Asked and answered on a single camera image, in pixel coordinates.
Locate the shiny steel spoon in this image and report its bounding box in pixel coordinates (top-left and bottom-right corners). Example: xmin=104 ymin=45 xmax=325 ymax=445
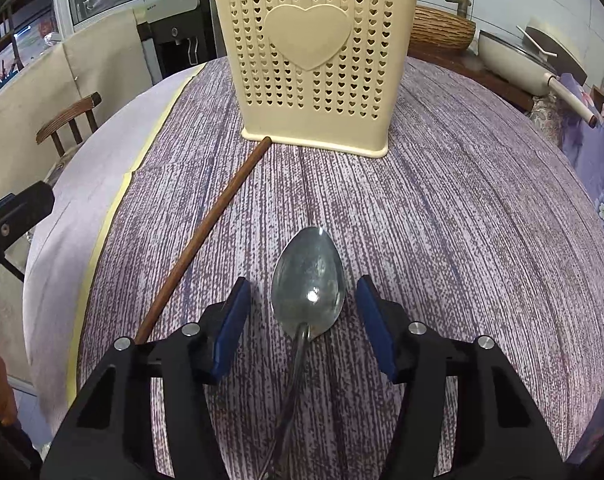
xmin=260 ymin=226 xmax=345 ymax=479

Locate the wooden chair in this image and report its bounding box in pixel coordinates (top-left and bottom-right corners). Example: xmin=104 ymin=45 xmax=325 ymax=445
xmin=35 ymin=92 xmax=102 ymax=157

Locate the purple woven tablecloth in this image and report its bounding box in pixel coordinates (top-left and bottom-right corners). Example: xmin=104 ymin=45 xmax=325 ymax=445
xmin=78 ymin=59 xmax=604 ymax=479

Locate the black water dispenser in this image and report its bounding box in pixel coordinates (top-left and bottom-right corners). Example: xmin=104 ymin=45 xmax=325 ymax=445
xmin=145 ymin=0 xmax=217 ymax=78

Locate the brown wooden chopstick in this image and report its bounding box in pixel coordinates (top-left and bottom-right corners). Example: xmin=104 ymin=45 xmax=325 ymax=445
xmin=134 ymin=136 xmax=273 ymax=344

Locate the cream perforated utensil holder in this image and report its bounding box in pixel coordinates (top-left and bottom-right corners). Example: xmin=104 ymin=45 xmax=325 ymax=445
xmin=215 ymin=0 xmax=417 ymax=158

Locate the cream frying pan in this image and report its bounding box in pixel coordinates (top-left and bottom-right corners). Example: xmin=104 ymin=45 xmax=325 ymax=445
xmin=478 ymin=30 xmax=599 ymax=128

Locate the dark wooden counter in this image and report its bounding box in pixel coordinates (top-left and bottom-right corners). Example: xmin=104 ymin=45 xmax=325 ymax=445
xmin=407 ymin=44 xmax=534 ymax=114

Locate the brown rice cooker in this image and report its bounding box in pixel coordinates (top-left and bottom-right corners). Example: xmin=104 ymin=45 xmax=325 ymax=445
xmin=522 ymin=18 xmax=587 ymax=84

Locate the woven pattern basin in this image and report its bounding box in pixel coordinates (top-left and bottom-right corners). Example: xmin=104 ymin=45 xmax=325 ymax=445
xmin=408 ymin=6 xmax=477 ymax=54

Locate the brass faucet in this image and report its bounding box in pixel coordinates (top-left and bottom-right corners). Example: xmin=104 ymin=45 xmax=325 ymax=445
xmin=444 ymin=0 xmax=471 ymax=18

